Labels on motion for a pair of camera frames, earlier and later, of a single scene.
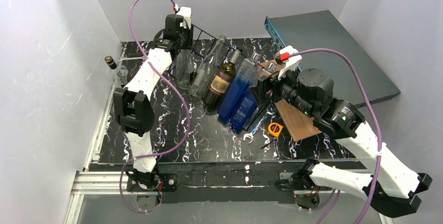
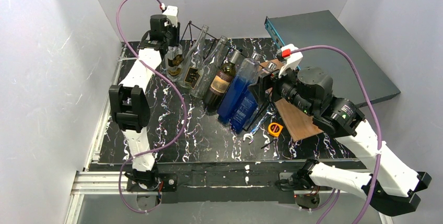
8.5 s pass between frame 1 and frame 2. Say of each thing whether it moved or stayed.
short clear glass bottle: stayed
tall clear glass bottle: moved
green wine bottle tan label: stayed
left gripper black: moved
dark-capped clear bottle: moved
